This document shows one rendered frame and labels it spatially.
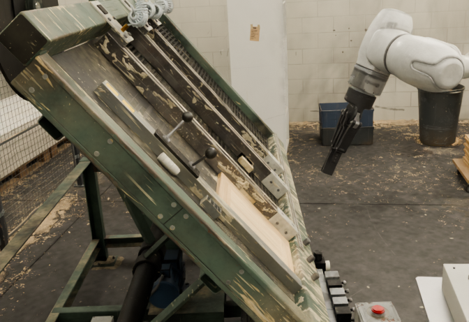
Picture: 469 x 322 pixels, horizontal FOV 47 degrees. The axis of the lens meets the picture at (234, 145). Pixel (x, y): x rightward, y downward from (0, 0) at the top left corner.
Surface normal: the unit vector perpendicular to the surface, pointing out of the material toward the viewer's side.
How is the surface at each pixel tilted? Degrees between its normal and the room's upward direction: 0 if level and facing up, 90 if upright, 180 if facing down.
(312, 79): 90
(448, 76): 97
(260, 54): 90
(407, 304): 0
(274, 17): 90
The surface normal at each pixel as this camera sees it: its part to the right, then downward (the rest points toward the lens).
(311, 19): -0.15, 0.30
